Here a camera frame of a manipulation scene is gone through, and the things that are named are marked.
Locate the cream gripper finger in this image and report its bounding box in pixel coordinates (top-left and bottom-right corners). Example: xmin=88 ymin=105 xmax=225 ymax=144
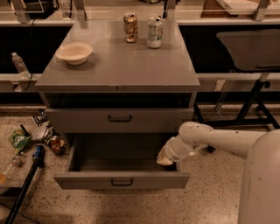
xmin=157 ymin=147 xmax=173 ymax=166

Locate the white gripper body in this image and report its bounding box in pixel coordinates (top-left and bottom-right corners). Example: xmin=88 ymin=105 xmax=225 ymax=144
xmin=164 ymin=136 xmax=187 ymax=162

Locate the grey drawer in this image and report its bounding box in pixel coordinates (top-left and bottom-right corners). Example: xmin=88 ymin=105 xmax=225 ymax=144
xmin=54 ymin=133 xmax=190 ymax=190
xmin=46 ymin=108 xmax=193 ymax=133

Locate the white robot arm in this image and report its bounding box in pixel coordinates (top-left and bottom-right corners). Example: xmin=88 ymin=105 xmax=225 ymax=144
xmin=157 ymin=122 xmax=280 ymax=224

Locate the grey metal drawer cabinet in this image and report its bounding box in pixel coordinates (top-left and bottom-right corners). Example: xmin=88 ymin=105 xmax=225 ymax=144
xmin=34 ymin=19 xmax=201 ymax=165

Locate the grey top drawer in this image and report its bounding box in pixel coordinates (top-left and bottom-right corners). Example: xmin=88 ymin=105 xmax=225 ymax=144
xmin=46 ymin=108 xmax=193 ymax=133

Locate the red soda can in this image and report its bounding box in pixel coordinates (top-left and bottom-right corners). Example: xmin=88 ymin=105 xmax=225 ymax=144
xmin=50 ymin=136 xmax=60 ymax=154

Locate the white green soda can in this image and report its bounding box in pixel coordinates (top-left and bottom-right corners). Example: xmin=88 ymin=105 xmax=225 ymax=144
xmin=147 ymin=17 xmax=163 ymax=48

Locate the silver snack wrapper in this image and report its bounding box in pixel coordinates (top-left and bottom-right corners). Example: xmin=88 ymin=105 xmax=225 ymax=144
xmin=31 ymin=124 xmax=53 ymax=141

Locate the black pole blue clamp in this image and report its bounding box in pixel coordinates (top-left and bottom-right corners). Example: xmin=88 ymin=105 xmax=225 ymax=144
xmin=4 ymin=145 xmax=46 ymax=224

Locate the crushed gold soda can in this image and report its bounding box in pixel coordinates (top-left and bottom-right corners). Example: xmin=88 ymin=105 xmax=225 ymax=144
xmin=123 ymin=13 xmax=138 ymax=43

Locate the green chip bag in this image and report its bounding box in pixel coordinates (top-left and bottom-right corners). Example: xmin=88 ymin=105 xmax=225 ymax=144
xmin=9 ymin=129 xmax=32 ymax=154

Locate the flattened clear plastic bottle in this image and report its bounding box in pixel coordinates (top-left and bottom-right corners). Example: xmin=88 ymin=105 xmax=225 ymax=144
xmin=0 ymin=156 xmax=24 ymax=184

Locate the clear plastic water bottle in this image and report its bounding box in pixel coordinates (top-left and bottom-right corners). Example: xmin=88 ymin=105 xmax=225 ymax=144
xmin=11 ymin=52 xmax=31 ymax=80

